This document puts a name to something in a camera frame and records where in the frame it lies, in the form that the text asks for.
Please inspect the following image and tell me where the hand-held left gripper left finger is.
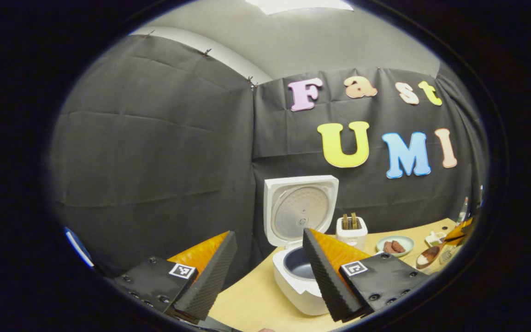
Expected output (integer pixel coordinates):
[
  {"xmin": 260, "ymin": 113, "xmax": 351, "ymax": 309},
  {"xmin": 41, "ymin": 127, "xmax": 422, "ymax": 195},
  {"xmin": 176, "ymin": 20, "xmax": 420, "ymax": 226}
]
[{"xmin": 109, "ymin": 231, "xmax": 239, "ymax": 324}]

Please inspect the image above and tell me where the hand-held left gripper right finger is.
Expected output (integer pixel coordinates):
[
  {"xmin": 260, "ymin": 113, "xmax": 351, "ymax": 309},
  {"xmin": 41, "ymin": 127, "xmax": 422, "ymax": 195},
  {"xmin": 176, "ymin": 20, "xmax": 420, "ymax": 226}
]
[{"xmin": 302, "ymin": 228, "xmax": 432, "ymax": 323}]

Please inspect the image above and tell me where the brown wooden spoon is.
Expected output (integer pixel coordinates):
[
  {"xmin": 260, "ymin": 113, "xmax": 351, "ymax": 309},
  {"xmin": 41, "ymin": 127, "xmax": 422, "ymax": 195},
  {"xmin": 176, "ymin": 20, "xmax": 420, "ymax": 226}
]
[{"xmin": 415, "ymin": 233, "xmax": 467, "ymax": 270}]

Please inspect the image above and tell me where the white rice cooker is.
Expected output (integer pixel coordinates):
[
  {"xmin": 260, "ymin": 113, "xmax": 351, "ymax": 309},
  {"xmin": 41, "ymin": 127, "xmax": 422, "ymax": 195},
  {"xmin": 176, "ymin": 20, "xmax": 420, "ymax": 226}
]
[{"xmin": 263, "ymin": 175, "xmax": 340, "ymax": 317}]

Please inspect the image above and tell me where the clear plastic water bottle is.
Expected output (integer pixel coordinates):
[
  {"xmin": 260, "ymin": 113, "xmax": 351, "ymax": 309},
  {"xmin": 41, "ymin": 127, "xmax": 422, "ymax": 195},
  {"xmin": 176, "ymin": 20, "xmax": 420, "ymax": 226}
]
[{"xmin": 456, "ymin": 197, "xmax": 470, "ymax": 227}]

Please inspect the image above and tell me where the white toaster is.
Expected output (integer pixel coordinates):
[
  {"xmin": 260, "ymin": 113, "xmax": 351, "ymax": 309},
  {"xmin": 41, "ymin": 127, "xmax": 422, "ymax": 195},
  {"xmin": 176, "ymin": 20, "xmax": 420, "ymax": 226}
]
[{"xmin": 335, "ymin": 216, "xmax": 369, "ymax": 251}]

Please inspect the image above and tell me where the pale green plate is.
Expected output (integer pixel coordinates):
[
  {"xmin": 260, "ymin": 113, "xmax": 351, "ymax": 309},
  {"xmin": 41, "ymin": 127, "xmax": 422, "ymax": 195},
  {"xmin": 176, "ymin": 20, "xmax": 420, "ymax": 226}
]
[{"xmin": 376, "ymin": 235, "xmax": 416, "ymax": 258}]

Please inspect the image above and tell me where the black backdrop cloth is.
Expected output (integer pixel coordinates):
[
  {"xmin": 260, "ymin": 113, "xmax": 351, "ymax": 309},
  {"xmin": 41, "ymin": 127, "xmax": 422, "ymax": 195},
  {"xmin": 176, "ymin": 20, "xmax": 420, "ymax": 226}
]
[{"xmin": 49, "ymin": 35, "xmax": 488, "ymax": 283}]

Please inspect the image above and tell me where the ceiling light panel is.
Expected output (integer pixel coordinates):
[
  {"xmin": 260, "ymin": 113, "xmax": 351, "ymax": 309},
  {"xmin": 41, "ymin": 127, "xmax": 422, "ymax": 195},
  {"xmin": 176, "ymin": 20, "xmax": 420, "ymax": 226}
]
[{"xmin": 245, "ymin": 0, "xmax": 355, "ymax": 16}]

